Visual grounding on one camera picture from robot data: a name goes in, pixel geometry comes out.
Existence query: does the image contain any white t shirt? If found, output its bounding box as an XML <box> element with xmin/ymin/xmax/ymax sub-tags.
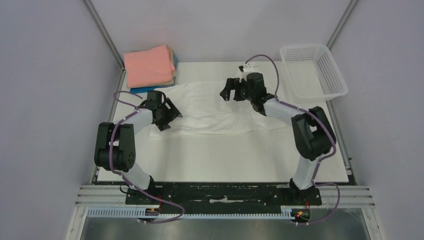
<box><xmin>149</xmin><ymin>81</ymin><xmax>287</xmax><ymax>138</ymax></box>

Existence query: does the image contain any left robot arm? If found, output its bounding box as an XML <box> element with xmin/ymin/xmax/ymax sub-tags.
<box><xmin>93</xmin><ymin>90</ymin><xmax>182</xmax><ymax>204</ymax></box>

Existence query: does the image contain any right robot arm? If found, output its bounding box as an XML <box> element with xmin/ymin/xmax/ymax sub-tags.
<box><xmin>219</xmin><ymin>72</ymin><xmax>337</xmax><ymax>204</ymax></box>

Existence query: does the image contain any blue folded t shirt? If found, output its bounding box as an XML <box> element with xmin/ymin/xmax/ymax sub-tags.
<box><xmin>130</xmin><ymin>54</ymin><xmax>179</xmax><ymax>94</ymax></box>

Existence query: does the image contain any pink folded t shirt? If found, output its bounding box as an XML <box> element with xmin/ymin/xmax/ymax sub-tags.
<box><xmin>123</xmin><ymin>44</ymin><xmax>176</xmax><ymax>89</ymax></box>

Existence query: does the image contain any white plastic basket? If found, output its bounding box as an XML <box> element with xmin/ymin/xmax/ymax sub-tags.
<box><xmin>279</xmin><ymin>44</ymin><xmax>349</xmax><ymax>103</ymax></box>

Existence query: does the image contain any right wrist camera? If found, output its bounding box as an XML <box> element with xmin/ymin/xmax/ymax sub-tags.
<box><xmin>237</xmin><ymin>63</ymin><xmax>260</xmax><ymax>80</ymax></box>

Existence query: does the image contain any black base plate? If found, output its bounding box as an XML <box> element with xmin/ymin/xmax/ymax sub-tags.
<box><xmin>118</xmin><ymin>181</ymin><xmax>323</xmax><ymax>214</ymax></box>

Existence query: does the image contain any white cable duct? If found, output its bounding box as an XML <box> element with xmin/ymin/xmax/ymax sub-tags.
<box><xmin>86</xmin><ymin>207</ymin><xmax>297</xmax><ymax>220</ymax></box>

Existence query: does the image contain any aluminium frame rail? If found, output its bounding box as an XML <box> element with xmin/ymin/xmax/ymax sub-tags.
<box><xmin>65</xmin><ymin>182</ymin><xmax>383</xmax><ymax>240</ymax></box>

